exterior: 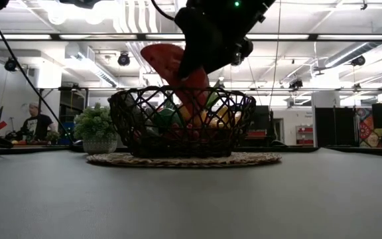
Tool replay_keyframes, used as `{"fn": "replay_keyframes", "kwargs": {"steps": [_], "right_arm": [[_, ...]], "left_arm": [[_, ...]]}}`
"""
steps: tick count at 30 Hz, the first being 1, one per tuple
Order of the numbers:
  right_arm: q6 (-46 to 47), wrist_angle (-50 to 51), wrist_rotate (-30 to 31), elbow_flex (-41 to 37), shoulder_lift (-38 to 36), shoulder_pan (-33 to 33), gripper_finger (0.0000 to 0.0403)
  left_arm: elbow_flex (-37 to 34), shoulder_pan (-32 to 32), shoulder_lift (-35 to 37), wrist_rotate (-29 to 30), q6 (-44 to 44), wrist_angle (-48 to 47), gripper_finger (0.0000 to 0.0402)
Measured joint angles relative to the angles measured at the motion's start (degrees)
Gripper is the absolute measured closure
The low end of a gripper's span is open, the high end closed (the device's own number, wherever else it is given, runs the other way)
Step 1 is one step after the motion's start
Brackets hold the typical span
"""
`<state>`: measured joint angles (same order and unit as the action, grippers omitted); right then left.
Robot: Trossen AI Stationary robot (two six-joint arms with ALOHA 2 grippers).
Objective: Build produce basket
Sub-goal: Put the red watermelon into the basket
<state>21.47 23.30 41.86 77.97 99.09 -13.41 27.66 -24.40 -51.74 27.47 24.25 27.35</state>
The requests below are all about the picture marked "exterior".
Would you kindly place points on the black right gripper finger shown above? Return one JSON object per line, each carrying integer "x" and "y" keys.
{"x": 204, "y": 43}
{"x": 243, "y": 49}

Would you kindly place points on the red toy watermelon slice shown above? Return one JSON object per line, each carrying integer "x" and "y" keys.
{"x": 164, "y": 59}

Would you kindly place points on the yellow toy star fruit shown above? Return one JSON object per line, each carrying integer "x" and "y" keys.
{"x": 227, "y": 117}

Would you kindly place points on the red toy grape bunch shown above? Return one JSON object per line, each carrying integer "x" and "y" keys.
{"x": 186, "y": 131}

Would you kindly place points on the black ceiling spotlight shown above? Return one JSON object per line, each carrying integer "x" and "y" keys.
{"x": 123, "y": 59}
{"x": 10, "y": 64}
{"x": 358, "y": 60}
{"x": 296, "y": 84}

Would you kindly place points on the red storage shelf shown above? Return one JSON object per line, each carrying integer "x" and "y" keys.
{"x": 304, "y": 136}

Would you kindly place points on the black partition panel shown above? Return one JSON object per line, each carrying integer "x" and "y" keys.
{"x": 335, "y": 126}

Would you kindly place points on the small potted green plant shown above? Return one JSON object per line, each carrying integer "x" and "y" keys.
{"x": 95, "y": 129}

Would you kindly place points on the round woven placemat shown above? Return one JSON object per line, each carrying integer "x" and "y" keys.
{"x": 111, "y": 160}

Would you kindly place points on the grey table mat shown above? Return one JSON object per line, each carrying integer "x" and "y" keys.
{"x": 191, "y": 206}

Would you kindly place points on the person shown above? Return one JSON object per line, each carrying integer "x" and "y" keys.
{"x": 38, "y": 124}

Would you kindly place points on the black metal table frame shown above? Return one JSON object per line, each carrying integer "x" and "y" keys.
{"x": 343, "y": 150}

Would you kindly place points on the colourful patterned wall hanging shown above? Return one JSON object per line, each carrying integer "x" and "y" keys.
{"x": 366, "y": 129}

